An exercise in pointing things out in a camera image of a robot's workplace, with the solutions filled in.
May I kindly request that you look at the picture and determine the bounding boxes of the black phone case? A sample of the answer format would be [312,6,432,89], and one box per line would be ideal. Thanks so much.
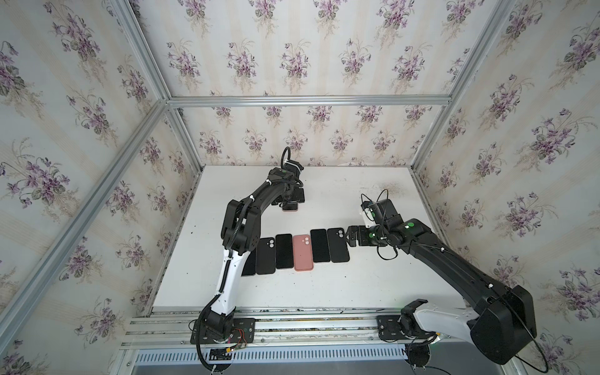
[256,237,276,275]
[327,227,350,263]

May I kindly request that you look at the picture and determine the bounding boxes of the aluminium frame post back left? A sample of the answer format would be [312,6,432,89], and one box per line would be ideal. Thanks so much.
[110,1,203,174]

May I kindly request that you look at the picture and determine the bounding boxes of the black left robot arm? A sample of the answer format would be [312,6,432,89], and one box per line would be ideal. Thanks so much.
[198,167,303,342]

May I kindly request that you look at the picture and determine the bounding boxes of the aluminium rail front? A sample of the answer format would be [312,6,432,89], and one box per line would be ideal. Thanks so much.
[119,306,509,350]

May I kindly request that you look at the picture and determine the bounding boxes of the aluminium frame post back right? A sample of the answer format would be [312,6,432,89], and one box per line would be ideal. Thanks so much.
[410,0,516,172]

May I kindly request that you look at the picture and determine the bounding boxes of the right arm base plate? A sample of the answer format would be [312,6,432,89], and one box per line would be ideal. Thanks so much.
[376,314,434,342]

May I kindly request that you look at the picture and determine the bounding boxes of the white vent grille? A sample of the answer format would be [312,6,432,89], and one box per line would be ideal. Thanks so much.
[134,344,408,367]

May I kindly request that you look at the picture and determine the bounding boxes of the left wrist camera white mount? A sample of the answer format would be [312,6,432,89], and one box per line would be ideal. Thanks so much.
[283,159,304,174]

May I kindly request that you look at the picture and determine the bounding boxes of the black phone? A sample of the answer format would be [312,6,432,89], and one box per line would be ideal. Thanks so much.
[242,251,256,277]
[310,229,331,263]

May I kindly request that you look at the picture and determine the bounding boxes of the aluminium frame beam left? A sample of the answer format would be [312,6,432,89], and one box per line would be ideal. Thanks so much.
[1,100,167,352]

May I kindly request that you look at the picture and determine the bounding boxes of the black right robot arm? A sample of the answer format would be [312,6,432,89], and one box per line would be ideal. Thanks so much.
[346,198,537,365]

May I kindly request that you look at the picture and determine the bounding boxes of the pink phone case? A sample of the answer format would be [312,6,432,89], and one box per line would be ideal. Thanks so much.
[292,234,314,272]

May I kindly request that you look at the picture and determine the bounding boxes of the aluminium frame bar back top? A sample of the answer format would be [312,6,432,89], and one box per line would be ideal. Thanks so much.
[167,95,452,108]

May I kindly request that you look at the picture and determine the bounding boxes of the aluminium frame post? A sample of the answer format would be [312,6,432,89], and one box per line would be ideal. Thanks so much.
[110,1,203,174]
[410,0,516,172]

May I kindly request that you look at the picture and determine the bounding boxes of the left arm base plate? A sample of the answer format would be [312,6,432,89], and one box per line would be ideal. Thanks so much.
[187,318,256,345]

